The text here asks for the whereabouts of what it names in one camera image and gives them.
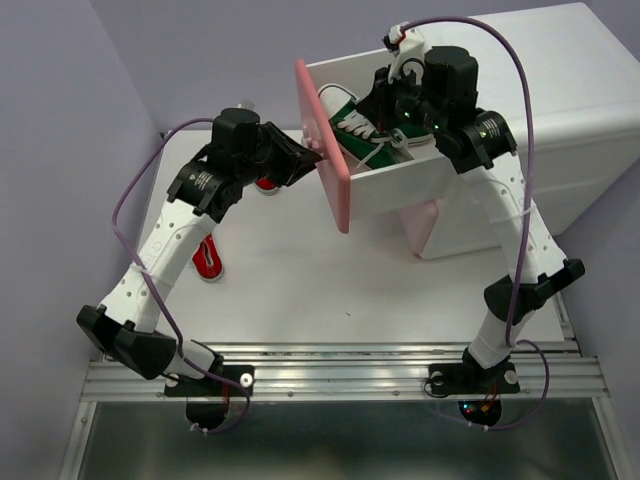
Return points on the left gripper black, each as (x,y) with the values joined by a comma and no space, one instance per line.
(295,159)

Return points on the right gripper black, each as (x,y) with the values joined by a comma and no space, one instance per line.
(376,104)

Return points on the drawer pink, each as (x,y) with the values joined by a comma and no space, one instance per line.
(352,195)
(419,222)

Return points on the green sneaker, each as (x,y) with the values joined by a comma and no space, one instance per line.
(407,136)
(358,139)

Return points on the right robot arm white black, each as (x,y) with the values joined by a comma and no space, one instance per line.
(484,155)

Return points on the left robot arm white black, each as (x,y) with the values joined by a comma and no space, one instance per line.
(132,324)

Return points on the white shoe cabinet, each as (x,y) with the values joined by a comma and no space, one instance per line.
(569,91)

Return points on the red sneaker far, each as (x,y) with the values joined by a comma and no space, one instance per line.
(266,187)

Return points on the red sneaker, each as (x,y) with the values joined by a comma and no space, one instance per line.
(206,260)
(266,187)

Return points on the red sneaker near left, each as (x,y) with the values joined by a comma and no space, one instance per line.
(206,260)

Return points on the aluminium mounting rail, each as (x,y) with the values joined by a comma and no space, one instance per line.
(295,372)

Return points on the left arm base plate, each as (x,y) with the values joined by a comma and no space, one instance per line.
(213,406)

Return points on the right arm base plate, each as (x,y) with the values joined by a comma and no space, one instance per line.
(480,391)

